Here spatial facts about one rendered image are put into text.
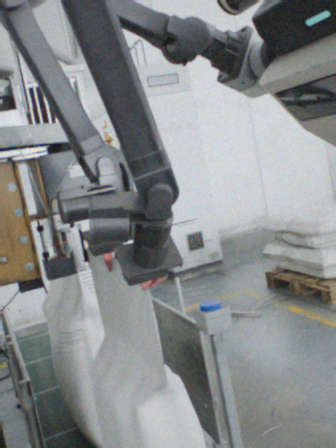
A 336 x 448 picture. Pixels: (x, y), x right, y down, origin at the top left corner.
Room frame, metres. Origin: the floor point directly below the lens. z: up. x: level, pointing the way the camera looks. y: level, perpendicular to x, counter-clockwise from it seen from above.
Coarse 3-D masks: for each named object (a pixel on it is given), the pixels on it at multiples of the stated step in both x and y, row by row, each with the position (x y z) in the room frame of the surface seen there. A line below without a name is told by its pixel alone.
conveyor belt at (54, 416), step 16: (32, 336) 2.99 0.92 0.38; (48, 336) 2.93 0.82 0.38; (32, 352) 2.70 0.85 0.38; (48, 352) 2.65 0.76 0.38; (32, 368) 2.46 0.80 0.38; (48, 368) 2.42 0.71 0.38; (32, 384) 2.26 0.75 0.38; (48, 384) 2.23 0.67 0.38; (48, 400) 2.06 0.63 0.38; (48, 416) 1.92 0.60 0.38; (64, 416) 1.89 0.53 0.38; (48, 432) 1.80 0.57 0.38; (64, 432) 1.77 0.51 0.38; (80, 432) 1.75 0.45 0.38
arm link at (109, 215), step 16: (128, 192) 0.79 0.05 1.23; (160, 192) 0.71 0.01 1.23; (96, 208) 0.75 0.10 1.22; (112, 208) 0.75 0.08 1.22; (128, 208) 0.75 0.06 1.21; (144, 208) 0.75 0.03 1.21; (160, 208) 0.73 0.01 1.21; (96, 224) 0.75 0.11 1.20; (112, 224) 0.76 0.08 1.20; (128, 224) 0.76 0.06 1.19; (96, 240) 0.76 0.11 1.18; (112, 240) 0.76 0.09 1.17; (128, 240) 0.77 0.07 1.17
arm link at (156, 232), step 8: (136, 216) 0.76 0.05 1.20; (144, 216) 0.77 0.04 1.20; (136, 224) 0.76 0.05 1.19; (144, 224) 0.76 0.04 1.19; (152, 224) 0.76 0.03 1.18; (160, 224) 0.76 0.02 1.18; (168, 224) 0.76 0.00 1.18; (136, 232) 0.79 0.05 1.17; (144, 232) 0.77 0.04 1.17; (152, 232) 0.76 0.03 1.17; (160, 232) 0.76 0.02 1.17; (168, 232) 0.78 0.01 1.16; (144, 240) 0.78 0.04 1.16; (152, 240) 0.77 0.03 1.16; (160, 240) 0.78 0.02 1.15; (152, 248) 0.79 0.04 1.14
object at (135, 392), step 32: (96, 288) 1.34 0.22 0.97; (128, 288) 1.02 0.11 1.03; (128, 320) 1.09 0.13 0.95; (128, 352) 1.11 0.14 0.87; (160, 352) 0.89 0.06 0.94; (96, 384) 1.19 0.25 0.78; (128, 384) 1.01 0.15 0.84; (160, 384) 0.92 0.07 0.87; (128, 416) 0.99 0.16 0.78; (160, 416) 0.97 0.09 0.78; (192, 416) 0.98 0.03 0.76
